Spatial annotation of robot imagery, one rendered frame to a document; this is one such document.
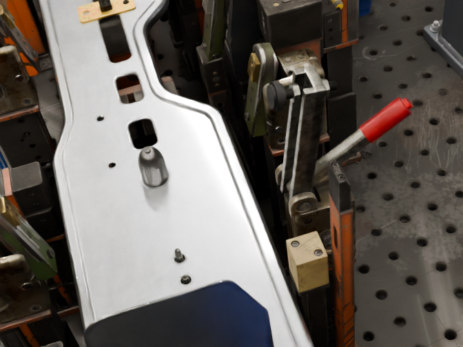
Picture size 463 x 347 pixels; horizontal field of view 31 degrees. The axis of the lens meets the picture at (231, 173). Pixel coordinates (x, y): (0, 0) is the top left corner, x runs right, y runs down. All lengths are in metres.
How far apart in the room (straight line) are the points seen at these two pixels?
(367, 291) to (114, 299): 0.45
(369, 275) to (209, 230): 0.38
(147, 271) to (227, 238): 0.10
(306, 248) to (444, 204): 0.53
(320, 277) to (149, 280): 0.19
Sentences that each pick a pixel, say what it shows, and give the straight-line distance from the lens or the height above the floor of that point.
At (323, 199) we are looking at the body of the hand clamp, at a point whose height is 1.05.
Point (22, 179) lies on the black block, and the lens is 1.08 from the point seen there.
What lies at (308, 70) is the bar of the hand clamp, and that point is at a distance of 0.80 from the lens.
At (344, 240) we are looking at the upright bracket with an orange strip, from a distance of 0.80.
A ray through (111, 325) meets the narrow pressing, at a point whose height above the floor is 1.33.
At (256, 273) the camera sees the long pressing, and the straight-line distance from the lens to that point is 0.91.
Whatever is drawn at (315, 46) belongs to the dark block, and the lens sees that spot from 1.08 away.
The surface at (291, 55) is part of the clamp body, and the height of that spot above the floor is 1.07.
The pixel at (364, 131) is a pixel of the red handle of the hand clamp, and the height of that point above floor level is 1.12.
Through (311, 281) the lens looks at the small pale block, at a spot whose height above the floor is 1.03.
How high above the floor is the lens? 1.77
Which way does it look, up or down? 50 degrees down
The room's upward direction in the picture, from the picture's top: 11 degrees counter-clockwise
